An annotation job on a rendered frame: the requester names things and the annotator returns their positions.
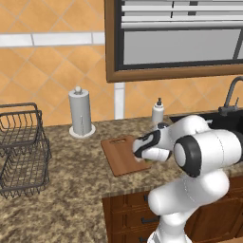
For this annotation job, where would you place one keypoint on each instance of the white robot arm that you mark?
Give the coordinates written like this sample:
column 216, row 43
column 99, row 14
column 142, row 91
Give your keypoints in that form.
column 202, row 186

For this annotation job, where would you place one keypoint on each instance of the brown wooden cutting board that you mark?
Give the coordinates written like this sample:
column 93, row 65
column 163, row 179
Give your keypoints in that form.
column 121, row 156

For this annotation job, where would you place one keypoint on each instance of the green sponge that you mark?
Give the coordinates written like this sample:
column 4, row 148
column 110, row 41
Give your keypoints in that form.
column 149, row 160

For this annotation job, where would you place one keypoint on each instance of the white soap dispenser bottle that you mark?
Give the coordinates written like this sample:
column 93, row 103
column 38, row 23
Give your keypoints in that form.
column 157, row 113

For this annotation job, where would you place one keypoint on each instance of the white paper towel roll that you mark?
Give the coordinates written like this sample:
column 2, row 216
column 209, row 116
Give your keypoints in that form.
column 80, row 110

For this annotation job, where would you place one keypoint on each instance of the brown wooden drawer front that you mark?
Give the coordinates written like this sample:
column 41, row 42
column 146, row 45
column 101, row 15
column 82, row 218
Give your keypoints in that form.
column 126, row 236
column 129, row 201
column 126, row 220

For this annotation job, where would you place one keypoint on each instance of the wood-framed window with blinds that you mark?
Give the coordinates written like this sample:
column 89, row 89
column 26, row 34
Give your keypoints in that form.
column 177, row 44

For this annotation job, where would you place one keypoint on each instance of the black sink basin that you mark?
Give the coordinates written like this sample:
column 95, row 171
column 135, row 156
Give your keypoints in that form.
column 226, row 121

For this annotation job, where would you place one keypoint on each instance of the dark grey sink tap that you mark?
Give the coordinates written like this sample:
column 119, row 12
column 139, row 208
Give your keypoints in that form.
column 230, row 95

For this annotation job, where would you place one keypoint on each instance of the brown wooden cupboard door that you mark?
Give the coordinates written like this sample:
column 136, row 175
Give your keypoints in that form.
column 218, row 218

